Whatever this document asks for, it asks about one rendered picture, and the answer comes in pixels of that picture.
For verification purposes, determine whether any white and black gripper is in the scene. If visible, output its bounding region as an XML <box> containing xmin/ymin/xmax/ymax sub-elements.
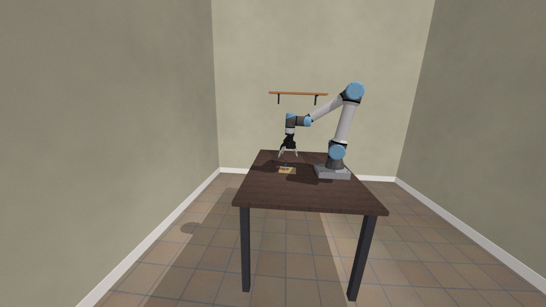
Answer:
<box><xmin>278</xmin><ymin>133</ymin><xmax>297</xmax><ymax>158</ymax></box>

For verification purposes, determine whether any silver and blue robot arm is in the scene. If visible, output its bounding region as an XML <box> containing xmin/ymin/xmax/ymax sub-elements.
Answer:
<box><xmin>285</xmin><ymin>81</ymin><xmax>365</xmax><ymax>170</ymax></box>

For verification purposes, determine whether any tan flat mat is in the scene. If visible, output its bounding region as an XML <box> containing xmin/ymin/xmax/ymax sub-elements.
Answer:
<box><xmin>279</xmin><ymin>166</ymin><xmax>296</xmax><ymax>174</ymax></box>

